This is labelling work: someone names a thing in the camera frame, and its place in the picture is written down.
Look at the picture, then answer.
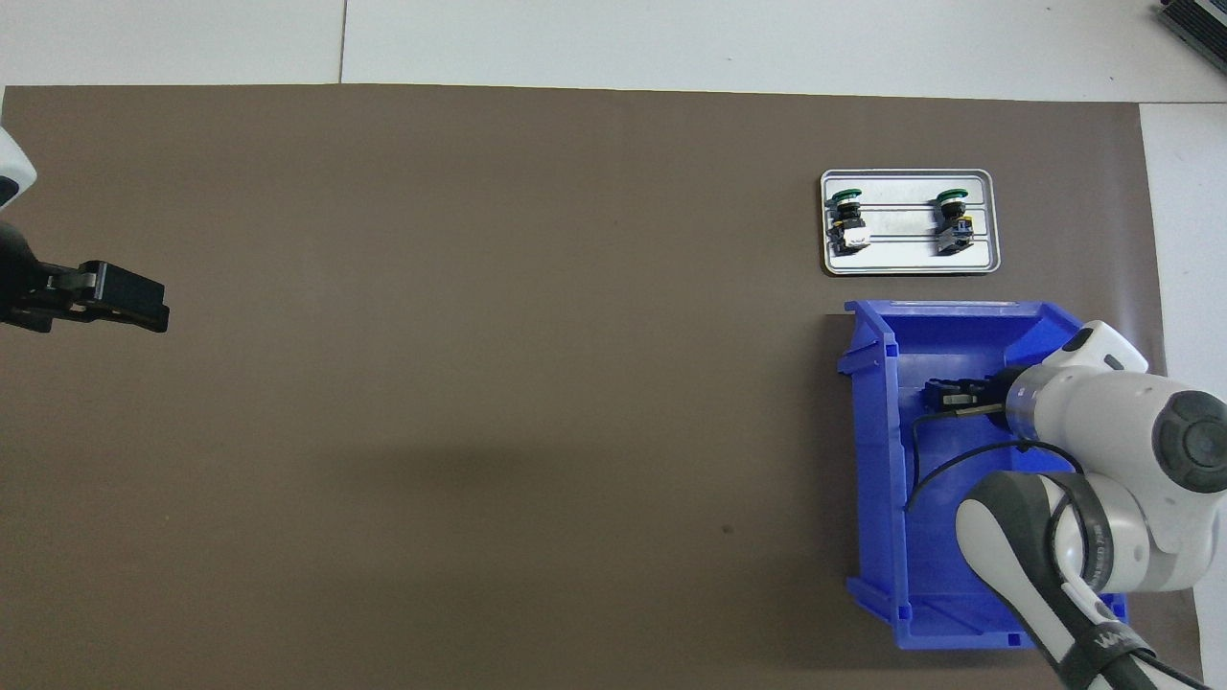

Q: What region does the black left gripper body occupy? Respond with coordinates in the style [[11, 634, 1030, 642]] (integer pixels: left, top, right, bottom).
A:
[[0, 222, 49, 332]]

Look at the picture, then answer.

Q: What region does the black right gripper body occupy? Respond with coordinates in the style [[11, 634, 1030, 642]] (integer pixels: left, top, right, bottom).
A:
[[978, 367, 1025, 425]]

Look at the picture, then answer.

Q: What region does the green push button yellow block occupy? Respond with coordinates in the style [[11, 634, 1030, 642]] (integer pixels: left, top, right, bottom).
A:
[[935, 189, 975, 256]]

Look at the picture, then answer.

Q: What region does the green push button white block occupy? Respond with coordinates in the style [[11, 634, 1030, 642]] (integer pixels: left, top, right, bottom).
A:
[[826, 189, 871, 256]]

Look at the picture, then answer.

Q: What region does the blue plastic storage bin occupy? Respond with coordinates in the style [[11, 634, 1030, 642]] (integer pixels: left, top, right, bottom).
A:
[[836, 299, 1130, 651]]

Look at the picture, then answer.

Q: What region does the grey metal tray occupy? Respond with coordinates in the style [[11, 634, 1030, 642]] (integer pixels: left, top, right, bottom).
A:
[[820, 169, 1002, 277]]

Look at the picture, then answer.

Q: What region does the brown table mat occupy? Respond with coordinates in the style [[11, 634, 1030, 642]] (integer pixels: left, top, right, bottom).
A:
[[0, 84, 1207, 690]]

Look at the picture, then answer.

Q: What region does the grey ribbed device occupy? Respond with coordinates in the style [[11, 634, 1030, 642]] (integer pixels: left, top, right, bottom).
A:
[[1155, 0, 1227, 60]]

